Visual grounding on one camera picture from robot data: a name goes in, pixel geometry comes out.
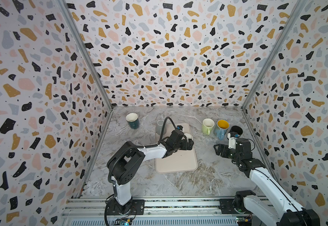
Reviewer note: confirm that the left corner aluminium profile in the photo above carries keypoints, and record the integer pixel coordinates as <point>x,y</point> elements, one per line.
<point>81,46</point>

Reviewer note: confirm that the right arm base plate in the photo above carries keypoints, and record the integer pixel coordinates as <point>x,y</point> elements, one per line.
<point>233,206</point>

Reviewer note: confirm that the corner aluminium profile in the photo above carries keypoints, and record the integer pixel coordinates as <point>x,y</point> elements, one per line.
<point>299,6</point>
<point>81,46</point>

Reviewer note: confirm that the blue butterfly mug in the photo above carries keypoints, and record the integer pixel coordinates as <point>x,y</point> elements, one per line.
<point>221,129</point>

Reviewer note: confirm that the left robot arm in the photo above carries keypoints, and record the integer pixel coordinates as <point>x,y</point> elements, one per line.
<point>126,161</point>

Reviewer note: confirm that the white mug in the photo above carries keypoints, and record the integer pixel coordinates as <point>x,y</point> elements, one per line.
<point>188,136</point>

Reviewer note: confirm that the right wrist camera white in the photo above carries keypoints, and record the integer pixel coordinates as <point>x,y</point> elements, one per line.
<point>232,136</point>

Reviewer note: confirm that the beige rectangular tray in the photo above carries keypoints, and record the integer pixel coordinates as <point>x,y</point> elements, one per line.
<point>180,161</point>

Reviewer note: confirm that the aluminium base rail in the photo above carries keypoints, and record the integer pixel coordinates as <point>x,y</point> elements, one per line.
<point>158,211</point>

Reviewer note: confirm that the grey mug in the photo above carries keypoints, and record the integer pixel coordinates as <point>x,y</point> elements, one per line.
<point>160,126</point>

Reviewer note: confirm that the right corner aluminium profile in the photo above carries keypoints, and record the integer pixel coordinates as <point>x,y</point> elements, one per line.
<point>299,6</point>

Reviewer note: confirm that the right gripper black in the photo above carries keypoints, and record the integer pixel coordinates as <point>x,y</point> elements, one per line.
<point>221,146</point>

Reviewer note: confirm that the black mug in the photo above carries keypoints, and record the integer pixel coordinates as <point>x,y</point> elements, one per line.
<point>236,129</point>

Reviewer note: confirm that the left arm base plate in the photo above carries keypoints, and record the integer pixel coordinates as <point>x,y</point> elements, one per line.
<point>133,207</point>

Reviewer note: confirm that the dark teal mug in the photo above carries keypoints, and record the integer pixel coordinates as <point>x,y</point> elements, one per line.
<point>132,120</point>

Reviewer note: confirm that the light green mug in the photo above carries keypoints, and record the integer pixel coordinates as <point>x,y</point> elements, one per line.
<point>207,126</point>

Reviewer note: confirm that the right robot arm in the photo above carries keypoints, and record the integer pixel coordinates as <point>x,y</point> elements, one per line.
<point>285,211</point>

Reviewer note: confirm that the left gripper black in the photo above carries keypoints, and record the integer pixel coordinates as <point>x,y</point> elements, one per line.
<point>185,147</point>

